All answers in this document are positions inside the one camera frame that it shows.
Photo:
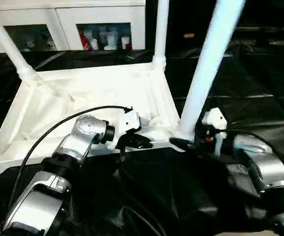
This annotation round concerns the white glass-door cabinet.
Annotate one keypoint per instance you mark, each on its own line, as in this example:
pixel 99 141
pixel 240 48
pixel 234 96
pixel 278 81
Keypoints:
pixel 70 14

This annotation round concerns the white plastic table top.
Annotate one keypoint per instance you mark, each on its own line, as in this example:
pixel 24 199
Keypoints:
pixel 70 91

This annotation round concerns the small yellow label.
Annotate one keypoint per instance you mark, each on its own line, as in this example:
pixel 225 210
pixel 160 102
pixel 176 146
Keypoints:
pixel 189 35

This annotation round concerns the red bottle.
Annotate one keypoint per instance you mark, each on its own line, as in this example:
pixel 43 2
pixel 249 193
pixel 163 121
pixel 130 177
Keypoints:
pixel 84 40

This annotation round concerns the black shiny mat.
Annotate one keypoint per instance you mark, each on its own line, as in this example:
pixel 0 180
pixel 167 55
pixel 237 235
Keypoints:
pixel 255 98

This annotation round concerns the white plastic table leg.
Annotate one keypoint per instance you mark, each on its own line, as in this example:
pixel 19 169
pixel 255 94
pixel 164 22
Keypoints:
pixel 161 29
pixel 9 44
pixel 205 61

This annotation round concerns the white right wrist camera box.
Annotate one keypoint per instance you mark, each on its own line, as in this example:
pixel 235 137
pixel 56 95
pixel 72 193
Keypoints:
pixel 215 118

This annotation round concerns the long dark metal bar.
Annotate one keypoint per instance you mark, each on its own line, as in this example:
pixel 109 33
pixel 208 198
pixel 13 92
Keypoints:
pixel 267 29

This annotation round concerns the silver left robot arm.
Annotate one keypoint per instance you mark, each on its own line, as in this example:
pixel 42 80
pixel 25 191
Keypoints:
pixel 82 137

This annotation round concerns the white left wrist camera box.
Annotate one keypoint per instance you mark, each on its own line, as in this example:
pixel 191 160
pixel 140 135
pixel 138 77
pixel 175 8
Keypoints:
pixel 129 120

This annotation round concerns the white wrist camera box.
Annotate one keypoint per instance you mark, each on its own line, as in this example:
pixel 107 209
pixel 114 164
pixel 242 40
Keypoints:
pixel 129 120
pixel 215 118

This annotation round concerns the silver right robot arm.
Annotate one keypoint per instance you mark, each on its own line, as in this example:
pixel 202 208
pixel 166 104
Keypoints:
pixel 267 167

